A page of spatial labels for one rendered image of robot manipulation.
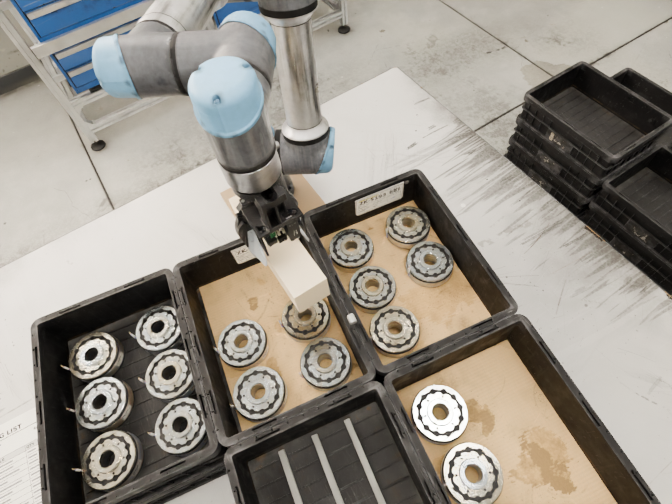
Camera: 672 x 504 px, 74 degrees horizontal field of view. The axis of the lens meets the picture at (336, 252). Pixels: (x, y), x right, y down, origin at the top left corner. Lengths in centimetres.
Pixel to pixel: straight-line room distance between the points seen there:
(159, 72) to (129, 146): 219
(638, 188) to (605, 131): 24
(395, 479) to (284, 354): 32
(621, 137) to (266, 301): 142
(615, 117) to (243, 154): 166
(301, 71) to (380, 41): 208
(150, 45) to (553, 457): 91
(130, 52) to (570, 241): 109
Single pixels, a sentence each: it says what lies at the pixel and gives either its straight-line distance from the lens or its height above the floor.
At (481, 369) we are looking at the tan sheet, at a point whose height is 83.
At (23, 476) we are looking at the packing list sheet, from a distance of 129.
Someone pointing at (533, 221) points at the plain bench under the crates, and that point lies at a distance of 132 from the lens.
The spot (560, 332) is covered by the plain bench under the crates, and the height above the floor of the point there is 70.
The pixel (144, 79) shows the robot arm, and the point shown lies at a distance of 62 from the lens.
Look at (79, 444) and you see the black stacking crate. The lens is 108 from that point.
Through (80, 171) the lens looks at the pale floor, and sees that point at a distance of 281.
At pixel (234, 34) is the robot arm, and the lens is 59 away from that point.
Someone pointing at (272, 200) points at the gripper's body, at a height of 128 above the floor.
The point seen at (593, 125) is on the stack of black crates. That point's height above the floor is 49.
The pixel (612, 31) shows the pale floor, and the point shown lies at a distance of 337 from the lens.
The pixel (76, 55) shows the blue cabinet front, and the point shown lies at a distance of 261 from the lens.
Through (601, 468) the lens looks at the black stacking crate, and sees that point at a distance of 96.
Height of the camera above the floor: 173
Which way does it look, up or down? 59 degrees down
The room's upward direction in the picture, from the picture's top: 9 degrees counter-clockwise
